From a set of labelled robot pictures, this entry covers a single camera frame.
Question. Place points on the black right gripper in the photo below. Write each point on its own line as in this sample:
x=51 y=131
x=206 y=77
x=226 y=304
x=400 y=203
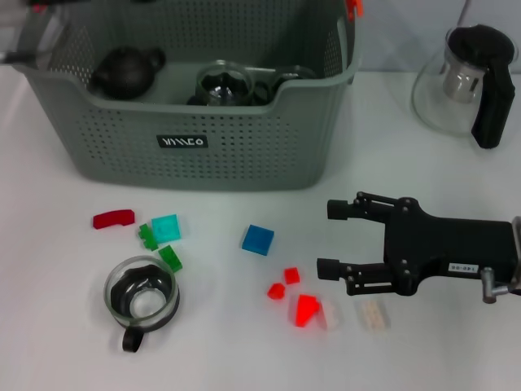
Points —
x=447 y=244

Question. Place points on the green toy brick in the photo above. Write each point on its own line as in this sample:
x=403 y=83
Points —
x=147 y=238
x=171 y=258

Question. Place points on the dark red curved brick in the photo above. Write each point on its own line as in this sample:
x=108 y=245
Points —
x=114 y=219

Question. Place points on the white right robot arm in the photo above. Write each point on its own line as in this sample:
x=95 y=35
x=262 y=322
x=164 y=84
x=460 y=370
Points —
x=517 y=240

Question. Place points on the grey perforated storage bin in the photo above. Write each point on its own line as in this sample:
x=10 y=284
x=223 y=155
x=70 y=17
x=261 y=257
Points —
x=163 y=163

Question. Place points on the beige studded brick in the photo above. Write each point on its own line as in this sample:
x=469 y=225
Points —
x=373 y=315

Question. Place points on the white translucent brick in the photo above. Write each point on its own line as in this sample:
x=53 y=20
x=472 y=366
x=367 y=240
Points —
x=331 y=315

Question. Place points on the small red square brick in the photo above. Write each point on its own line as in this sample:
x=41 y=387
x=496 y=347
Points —
x=292 y=275

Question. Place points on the large red slope brick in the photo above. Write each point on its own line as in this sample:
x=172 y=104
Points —
x=305 y=309

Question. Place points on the small red rounded brick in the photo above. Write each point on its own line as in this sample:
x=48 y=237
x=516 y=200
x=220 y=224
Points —
x=276 y=290

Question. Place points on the blue square brick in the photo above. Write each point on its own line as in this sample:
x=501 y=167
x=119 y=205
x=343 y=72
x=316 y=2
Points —
x=257 y=239

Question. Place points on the cyan square brick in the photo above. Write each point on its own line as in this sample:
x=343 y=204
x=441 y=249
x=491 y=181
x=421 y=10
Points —
x=166 y=228

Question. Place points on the black clay teapot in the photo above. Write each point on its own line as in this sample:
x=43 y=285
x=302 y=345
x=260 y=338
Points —
x=122 y=73

